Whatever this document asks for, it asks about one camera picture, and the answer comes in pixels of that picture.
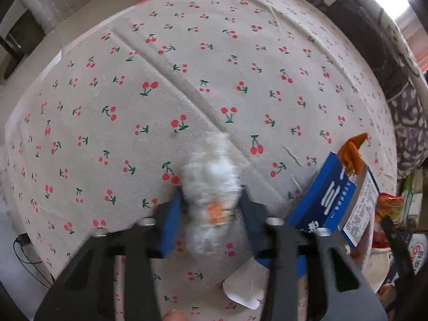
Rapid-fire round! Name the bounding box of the white tissue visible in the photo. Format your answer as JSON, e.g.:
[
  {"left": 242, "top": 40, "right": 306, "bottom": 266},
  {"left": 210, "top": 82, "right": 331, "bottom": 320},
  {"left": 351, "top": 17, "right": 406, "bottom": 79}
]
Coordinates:
[{"left": 181, "top": 133, "right": 242, "bottom": 257}]

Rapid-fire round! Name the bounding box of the blue carton box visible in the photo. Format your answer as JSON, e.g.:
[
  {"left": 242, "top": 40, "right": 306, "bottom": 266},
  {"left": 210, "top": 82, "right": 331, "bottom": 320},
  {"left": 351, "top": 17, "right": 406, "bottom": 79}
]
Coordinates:
[{"left": 286, "top": 152, "right": 356, "bottom": 233}]

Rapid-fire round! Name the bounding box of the white label blue box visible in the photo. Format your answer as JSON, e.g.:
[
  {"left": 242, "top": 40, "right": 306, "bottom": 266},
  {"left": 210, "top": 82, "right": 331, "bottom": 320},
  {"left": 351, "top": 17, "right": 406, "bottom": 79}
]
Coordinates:
[{"left": 338, "top": 163, "right": 379, "bottom": 249}]

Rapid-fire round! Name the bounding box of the torn red noodle cup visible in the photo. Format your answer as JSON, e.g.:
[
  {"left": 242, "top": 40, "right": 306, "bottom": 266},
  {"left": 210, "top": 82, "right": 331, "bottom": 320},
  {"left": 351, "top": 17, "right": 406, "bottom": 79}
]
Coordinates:
[{"left": 370, "top": 191, "right": 406, "bottom": 249}]

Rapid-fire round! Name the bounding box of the white plastic waste bin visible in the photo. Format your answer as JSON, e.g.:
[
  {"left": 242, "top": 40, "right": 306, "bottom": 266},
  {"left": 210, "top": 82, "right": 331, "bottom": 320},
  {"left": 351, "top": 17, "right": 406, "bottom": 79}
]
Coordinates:
[{"left": 363, "top": 248, "right": 391, "bottom": 292}]

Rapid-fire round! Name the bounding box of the small black trash bin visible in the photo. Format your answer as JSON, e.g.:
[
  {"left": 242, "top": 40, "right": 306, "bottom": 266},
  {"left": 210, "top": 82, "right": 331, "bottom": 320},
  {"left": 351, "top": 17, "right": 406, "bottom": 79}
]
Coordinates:
[{"left": 1, "top": 10, "right": 45, "bottom": 80}]

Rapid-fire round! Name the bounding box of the person's left hand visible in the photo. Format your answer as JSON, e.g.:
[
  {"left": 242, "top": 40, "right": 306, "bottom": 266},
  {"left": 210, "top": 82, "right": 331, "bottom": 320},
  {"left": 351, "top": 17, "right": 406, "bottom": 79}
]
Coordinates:
[{"left": 162, "top": 309, "right": 188, "bottom": 321}]

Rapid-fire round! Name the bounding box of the upper Ganten water carton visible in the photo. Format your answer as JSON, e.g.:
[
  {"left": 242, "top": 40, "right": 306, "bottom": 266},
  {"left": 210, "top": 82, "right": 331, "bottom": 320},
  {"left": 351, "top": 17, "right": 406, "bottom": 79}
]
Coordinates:
[{"left": 399, "top": 231, "right": 427, "bottom": 274}]

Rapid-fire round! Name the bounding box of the wooden bookshelf with books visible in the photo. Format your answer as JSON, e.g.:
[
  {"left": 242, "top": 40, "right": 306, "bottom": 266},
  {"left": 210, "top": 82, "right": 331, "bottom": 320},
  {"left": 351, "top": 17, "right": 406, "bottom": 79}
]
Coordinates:
[{"left": 398, "top": 167, "right": 427, "bottom": 230}]

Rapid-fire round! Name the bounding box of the cherry print tablecloth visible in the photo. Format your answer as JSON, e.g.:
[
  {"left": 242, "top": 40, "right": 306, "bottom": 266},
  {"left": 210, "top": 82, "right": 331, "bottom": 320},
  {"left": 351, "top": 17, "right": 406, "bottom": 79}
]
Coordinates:
[{"left": 1, "top": 0, "right": 399, "bottom": 321}]

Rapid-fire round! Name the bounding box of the orange peel piece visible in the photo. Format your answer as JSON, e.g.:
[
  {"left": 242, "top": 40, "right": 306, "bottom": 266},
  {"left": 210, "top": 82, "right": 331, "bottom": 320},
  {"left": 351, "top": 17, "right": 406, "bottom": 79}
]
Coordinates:
[{"left": 337, "top": 133, "right": 369, "bottom": 176}]

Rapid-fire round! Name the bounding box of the white patterned duvet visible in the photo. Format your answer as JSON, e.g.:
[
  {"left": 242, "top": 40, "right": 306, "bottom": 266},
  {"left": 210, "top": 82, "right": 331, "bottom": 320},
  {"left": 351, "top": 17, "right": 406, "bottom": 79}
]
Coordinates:
[{"left": 356, "top": 0, "right": 427, "bottom": 111}]

